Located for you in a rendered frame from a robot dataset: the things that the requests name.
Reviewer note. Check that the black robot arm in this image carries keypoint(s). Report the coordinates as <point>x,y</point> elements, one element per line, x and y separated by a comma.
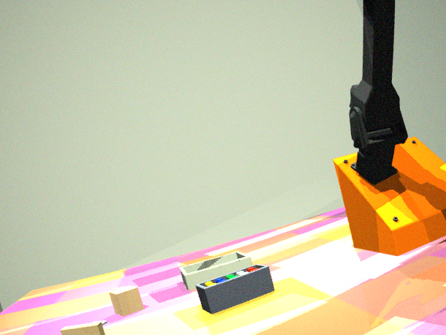
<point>376,121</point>

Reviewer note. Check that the white rectangular tray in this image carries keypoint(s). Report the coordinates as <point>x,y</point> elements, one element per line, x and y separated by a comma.
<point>194,274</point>

